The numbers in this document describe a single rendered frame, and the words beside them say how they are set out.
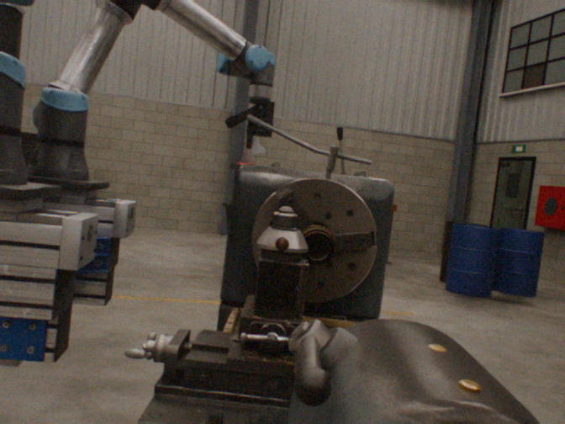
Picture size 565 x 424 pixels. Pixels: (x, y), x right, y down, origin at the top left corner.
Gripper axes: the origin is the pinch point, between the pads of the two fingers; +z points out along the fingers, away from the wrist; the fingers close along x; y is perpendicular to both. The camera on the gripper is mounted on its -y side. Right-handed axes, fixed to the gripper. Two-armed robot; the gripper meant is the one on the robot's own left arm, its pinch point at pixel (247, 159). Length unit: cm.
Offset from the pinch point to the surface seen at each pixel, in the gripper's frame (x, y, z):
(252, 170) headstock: -32.4, 4.1, 3.6
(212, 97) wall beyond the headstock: 947, -148, -136
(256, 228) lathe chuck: -50, 8, 18
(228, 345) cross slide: -110, 8, 30
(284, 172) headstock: -31.7, 13.0, 3.1
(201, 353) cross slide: -113, 4, 31
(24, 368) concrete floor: 128, -121, 127
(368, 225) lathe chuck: -50, 35, 14
